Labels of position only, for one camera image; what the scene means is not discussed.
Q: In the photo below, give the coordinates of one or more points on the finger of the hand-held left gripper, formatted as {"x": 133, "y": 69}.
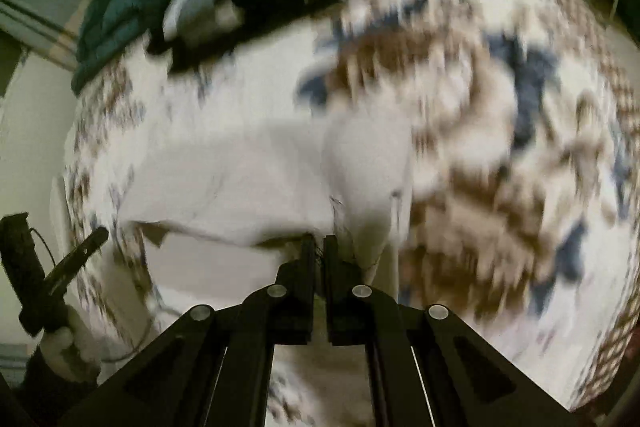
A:
{"x": 75, "y": 259}

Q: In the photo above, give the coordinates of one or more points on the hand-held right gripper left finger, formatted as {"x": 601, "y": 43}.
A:
{"x": 306, "y": 257}

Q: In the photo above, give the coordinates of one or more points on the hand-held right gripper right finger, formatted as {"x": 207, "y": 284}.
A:
{"x": 330, "y": 257}

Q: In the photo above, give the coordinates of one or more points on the white small garment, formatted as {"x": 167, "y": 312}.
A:
{"x": 240, "y": 177}

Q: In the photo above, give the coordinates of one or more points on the person's left forearm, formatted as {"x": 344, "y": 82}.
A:
{"x": 47, "y": 382}

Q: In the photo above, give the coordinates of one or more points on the person's left hand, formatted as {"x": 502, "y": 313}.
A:
{"x": 70, "y": 344}

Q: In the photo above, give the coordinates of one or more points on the brown blue patterned blanket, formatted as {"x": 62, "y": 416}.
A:
{"x": 500, "y": 167}

